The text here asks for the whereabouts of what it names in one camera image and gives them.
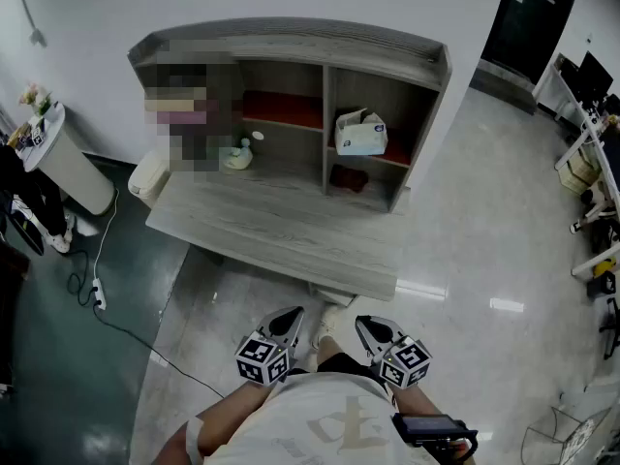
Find black wrist-worn device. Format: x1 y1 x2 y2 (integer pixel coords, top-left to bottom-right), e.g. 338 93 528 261
391 412 480 465

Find grey wall cable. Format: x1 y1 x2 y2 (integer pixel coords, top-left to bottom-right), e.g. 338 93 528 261
13 0 48 48

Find dark red cloth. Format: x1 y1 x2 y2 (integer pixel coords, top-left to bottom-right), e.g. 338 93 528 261
329 164 370 195

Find pink flower bouquet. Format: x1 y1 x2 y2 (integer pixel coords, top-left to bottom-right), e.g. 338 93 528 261
18 82 53 116

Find person's black shorts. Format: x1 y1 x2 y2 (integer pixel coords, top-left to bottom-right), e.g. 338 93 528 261
289 351 389 396

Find grey wooden desk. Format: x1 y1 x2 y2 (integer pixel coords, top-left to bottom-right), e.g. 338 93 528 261
126 15 452 308

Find person's white t-shirt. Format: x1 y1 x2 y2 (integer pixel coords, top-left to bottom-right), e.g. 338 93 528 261
202 372 430 465

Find black flat panel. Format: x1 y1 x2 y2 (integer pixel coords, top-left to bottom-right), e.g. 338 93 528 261
7 205 46 257

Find white table with cardboard box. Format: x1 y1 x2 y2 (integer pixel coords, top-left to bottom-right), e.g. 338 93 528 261
532 53 620 278

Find person's white shoe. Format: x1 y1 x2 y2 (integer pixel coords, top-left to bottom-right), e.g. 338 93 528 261
311 304 344 352

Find white pot with flowers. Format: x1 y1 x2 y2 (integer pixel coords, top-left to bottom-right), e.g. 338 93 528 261
221 136 256 172

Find black framed picture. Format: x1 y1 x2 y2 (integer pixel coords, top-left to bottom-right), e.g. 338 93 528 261
157 63 209 90

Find white plastic-wrapped tissues pack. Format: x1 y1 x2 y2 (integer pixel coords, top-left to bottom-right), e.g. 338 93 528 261
334 108 389 157

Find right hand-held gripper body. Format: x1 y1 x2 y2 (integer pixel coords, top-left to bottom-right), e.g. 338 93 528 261
366 335 432 389

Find white power strip with cable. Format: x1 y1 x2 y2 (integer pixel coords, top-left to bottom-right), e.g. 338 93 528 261
66 248 228 400

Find person's right forearm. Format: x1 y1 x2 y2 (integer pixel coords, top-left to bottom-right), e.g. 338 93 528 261
387 384 440 420

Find white lidded trash bin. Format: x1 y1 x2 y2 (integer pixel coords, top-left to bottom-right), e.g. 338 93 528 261
127 150 171 208

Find white wire chair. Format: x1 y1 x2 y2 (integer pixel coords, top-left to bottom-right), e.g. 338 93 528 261
520 394 620 465

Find person's left forearm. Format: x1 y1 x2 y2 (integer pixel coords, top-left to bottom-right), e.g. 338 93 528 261
167 380 272 465

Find pink book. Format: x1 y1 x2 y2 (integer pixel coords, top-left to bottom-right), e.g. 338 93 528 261
157 108 210 126

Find cardboard box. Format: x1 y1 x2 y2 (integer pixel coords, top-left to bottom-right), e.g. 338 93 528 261
558 150 602 197

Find white round pedestal table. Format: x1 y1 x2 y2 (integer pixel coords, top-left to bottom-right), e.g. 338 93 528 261
22 102 119 217

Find grey wooden shelf unit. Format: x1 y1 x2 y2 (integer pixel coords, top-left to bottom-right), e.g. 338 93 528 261
126 15 452 215

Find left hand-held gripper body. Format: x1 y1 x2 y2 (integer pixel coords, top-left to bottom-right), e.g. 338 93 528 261
235 330 299 387

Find white power cable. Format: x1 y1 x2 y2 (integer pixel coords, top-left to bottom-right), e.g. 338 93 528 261
92 187 121 283

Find black monitor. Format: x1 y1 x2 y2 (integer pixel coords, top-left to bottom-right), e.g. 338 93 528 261
578 50 615 109

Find person's leg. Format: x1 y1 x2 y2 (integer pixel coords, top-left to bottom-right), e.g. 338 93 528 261
314 334 340 372

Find black door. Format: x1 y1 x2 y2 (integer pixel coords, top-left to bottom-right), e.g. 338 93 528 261
485 0 578 86

